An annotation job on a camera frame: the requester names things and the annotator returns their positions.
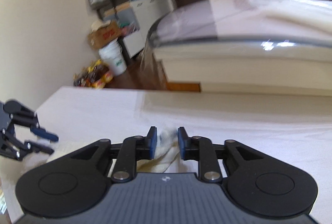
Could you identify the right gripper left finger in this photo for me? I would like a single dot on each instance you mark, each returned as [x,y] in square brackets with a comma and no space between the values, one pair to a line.
[129,152]

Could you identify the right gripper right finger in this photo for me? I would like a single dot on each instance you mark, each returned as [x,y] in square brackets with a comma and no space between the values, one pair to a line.
[201,150]

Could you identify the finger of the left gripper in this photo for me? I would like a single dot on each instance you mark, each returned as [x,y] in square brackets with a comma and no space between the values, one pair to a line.
[25,117]
[14,149]

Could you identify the cream terry towel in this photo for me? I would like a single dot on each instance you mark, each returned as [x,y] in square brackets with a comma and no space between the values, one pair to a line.
[167,156]

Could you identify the yellow snack bags pile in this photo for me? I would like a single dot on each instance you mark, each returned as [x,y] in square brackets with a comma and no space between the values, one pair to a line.
[97,76]

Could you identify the white plastic bucket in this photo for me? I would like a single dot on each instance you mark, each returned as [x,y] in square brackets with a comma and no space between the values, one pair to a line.
[112,55]

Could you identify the cardboard box with red print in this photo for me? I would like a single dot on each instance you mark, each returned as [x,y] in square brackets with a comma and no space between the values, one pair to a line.
[104,36]

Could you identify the straw hat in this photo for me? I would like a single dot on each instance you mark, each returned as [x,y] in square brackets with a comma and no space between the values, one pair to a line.
[96,25]

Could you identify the cream dining table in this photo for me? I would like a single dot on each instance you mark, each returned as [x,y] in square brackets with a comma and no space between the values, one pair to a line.
[274,47]

